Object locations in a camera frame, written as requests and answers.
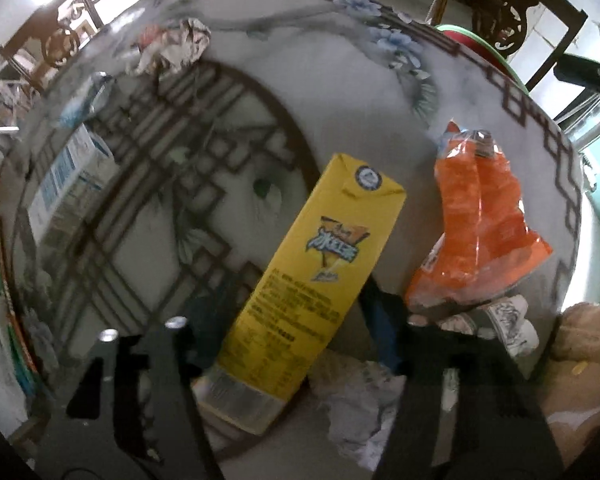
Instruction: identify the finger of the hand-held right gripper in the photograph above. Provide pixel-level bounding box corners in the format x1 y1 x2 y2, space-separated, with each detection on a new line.
554 54 600 96

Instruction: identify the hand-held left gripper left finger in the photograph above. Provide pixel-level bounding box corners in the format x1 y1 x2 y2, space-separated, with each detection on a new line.
45 285 233 480

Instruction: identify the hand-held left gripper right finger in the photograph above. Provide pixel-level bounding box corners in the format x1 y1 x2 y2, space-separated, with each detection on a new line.
360 286 566 480

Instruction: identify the yellow drink carton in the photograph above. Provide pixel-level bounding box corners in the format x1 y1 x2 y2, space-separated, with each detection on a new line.
190 152 408 436

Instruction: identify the green and red bin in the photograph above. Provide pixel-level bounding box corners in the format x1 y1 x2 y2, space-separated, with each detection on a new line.
432 24 536 96

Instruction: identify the blue and white carton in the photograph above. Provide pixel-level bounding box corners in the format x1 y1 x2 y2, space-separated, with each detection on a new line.
27 125 121 241

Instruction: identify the crumpled white paper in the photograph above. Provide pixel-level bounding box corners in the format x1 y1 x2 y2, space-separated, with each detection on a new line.
307 350 416 461

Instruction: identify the carved wooden chair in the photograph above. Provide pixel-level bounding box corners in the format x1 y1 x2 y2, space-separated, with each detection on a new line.
450 0 588 121
0 0 106 96

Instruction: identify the white printed shoe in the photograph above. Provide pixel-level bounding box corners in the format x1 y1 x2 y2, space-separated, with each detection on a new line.
437 295 540 358

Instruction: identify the orange plastic wrapper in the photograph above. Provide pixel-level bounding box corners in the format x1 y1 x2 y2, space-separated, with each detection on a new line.
404 120 555 317

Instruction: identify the orange book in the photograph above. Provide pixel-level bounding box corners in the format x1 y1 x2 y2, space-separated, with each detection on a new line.
0 215 43 376

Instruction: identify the blue and white plastic wrapper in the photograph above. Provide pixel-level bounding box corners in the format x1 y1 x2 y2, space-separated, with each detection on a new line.
55 72 115 128

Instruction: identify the crumpled foil wrapper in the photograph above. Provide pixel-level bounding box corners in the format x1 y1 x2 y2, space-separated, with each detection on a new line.
125 17 213 78

